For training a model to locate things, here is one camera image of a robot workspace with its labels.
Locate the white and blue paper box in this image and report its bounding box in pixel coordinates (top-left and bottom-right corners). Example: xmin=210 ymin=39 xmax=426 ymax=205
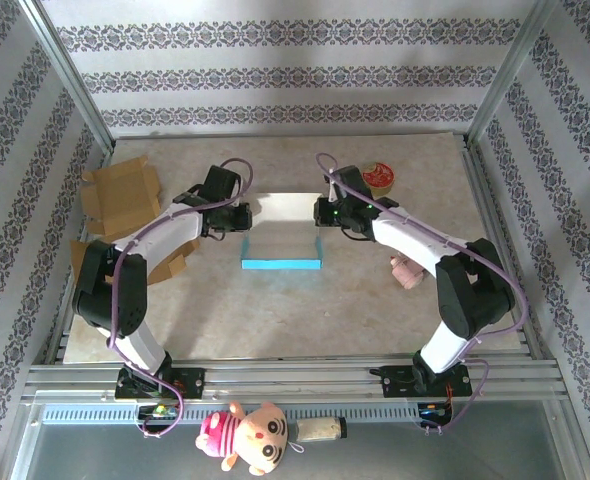
xmin=239 ymin=192 xmax=325 ymax=271

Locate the brown cardboard box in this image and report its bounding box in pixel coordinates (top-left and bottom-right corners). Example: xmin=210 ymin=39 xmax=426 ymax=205
xmin=69 ymin=154 xmax=201 ymax=286

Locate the round red gold tin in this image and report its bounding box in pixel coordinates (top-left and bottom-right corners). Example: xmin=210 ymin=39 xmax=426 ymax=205
xmin=362 ymin=160 xmax=396 ymax=197

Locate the small pink plush toy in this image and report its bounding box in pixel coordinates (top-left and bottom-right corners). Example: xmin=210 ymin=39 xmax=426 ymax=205
xmin=389 ymin=252 xmax=429 ymax=291

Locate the small circuit board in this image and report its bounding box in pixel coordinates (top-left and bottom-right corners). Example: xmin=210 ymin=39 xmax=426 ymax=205
xmin=418 ymin=402 xmax=454 ymax=420
xmin=137 ymin=403 xmax=181 ymax=420

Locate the small beige cylinder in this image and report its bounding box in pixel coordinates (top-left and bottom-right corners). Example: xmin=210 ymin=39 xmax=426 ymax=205
xmin=294 ymin=415 xmax=349 ymax=444

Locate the plush doll with pink stripes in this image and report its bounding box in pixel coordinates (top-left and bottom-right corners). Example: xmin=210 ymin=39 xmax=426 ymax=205
xmin=194 ymin=399 xmax=306 ymax=477

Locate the grey metal shelf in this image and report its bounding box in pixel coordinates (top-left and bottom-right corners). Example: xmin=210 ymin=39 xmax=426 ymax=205
xmin=4 ymin=399 xmax=590 ymax=480

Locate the aluminium side rail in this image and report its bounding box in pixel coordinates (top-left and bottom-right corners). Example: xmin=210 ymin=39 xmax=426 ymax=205
xmin=460 ymin=139 xmax=556 ymax=362
xmin=43 ymin=149 xmax=115 ymax=366

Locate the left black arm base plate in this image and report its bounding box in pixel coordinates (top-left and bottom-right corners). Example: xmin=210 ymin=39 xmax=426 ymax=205
xmin=114 ymin=367 xmax=206 ymax=401

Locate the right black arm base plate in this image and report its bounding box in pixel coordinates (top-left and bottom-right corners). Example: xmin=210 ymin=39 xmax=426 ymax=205
xmin=382 ymin=365 xmax=474 ymax=400

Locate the aluminium front mounting rail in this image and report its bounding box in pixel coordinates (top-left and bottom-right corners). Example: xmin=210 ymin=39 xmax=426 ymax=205
xmin=20 ymin=354 xmax=570 ymax=402

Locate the grey slotted cable duct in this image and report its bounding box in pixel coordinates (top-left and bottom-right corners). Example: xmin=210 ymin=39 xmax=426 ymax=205
xmin=39 ymin=402 xmax=456 ymax=426

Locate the aluminium frame post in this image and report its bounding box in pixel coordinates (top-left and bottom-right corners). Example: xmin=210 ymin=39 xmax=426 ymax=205
xmin=17 ymin=0 xmax=117 ymax=157
xmin=463 ymin=0 xmax=560 ymax=149

